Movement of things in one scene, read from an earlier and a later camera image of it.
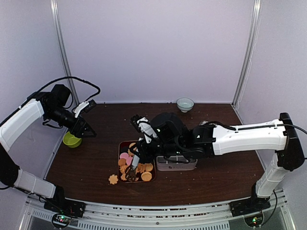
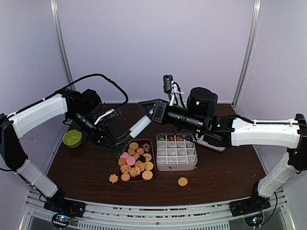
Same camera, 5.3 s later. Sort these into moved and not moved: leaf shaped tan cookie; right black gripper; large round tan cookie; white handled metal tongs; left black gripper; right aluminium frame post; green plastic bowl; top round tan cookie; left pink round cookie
Moved: white handled metal tongs; left black gripper; right black gripper
Not moved: left pink round cookie; right aluminium frame post; leaf shaped tan cookie; green plastic bowl; large round tan cookie; top round tan cookie
